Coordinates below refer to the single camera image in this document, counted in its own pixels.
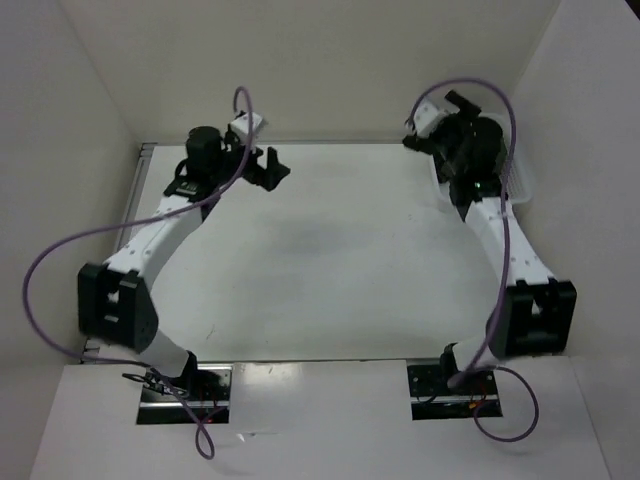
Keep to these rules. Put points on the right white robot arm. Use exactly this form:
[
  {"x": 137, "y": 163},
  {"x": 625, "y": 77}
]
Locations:
[{"x": 534, "y": 309}]

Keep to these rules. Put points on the aluminium table edge rail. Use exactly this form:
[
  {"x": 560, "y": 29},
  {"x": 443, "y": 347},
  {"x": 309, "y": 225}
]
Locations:
[{"x": 93, "y": 345}]

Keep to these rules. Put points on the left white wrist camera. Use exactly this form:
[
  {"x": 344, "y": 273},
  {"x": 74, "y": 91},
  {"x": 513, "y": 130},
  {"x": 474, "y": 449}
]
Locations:
[{"x": 242, "y": 125}]

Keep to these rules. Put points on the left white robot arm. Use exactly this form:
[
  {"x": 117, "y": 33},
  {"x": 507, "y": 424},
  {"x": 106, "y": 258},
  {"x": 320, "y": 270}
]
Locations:
[{"x": 114, "y": 297}]

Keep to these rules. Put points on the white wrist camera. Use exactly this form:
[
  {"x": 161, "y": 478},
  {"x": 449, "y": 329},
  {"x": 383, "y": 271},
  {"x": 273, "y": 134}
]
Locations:
[
  {"x": 242, "y": 125},
  {"x": 426, "y": 118}
]

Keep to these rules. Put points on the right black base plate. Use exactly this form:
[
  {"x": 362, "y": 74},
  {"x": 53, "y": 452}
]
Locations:
[{"x": 432, "y": 399}]

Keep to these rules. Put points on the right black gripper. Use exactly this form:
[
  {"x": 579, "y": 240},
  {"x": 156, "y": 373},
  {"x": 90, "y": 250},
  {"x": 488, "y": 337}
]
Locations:
[{"x": 463, "y": 119}]

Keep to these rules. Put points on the white plastic basket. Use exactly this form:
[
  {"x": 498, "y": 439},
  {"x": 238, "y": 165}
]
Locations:
[{"x": 520, "y": 184}]

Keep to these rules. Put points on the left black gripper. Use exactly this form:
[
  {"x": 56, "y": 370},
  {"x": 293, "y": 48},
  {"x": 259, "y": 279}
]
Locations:
[{"x": 258, "y": 175}]

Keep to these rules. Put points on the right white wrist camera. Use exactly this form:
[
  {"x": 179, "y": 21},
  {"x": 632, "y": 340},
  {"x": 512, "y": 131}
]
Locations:
[{"x": 426, "y": 118}]

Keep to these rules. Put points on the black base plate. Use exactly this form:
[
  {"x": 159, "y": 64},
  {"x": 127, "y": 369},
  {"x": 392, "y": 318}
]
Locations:
[
  {"x": 209, "y": 399},
  {"x": 432, "y": 399}
]

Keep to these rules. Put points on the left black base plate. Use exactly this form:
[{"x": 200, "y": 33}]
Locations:
[{"x": 209, "y": 399}]

